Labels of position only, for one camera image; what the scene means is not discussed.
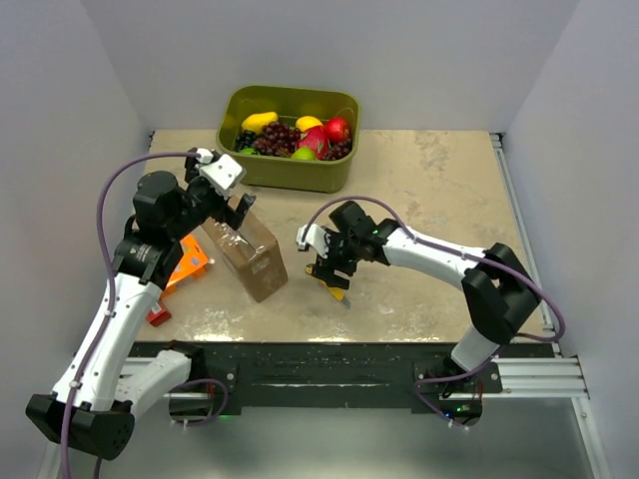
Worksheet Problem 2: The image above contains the dark red grape bunch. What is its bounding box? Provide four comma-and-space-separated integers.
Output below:
322, 139, 352, 162

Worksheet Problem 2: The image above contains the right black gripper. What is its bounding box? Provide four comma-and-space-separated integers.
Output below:
313, 227, 362, 289

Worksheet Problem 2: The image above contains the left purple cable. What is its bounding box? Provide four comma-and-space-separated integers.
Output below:
59, 151, 230, 479

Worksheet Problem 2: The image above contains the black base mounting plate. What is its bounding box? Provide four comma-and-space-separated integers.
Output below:
127, 341, 558, 418

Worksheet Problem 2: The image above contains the red small box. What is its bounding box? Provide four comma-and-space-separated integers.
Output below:
146, 300, 172, 327

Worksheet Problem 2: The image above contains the dark black grape bunch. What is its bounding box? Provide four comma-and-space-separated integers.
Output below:
235, 131, 258, 152

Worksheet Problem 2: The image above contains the yellow mango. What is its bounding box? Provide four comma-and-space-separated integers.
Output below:
241, 112, 279, 135

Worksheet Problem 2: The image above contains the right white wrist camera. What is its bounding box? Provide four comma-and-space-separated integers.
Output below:
296, 224, 329, 258

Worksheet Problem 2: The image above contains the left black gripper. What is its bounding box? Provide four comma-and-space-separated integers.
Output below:
168, 149, 255, 240

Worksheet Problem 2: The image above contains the yellow black utility knife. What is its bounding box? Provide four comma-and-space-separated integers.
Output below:
305, 264, 350, 308

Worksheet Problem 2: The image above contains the green lime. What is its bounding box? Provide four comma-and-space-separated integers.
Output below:
291, 147, 316, 161

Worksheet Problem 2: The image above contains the olive green plastic bin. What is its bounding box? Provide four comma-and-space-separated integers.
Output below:
217, 85, 360, 194

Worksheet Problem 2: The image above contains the yellow lemon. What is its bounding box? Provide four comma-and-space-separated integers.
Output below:
296, 116, 323, 132

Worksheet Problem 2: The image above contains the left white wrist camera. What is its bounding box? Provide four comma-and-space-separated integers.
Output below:
196, 149, 246, 199

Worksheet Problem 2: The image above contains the pink dragon fruit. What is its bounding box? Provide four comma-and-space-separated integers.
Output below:
297, 126, 329, 160

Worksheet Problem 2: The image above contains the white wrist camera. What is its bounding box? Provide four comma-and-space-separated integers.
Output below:
196, 149, 246, 199
296, 224, 329, 258

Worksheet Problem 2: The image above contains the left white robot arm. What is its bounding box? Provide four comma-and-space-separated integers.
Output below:
26, 167, 255, 460

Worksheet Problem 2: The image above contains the brown cardboard express box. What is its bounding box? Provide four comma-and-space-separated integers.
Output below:
202, 211, 289, 302

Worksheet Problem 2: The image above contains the red apple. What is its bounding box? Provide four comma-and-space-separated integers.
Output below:
324, 117, 350, 144

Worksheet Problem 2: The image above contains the orange carton box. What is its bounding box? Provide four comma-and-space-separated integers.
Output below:
162, 235, 212, 297

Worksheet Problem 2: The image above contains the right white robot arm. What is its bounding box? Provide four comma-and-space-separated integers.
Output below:
296, 196, 542, 392

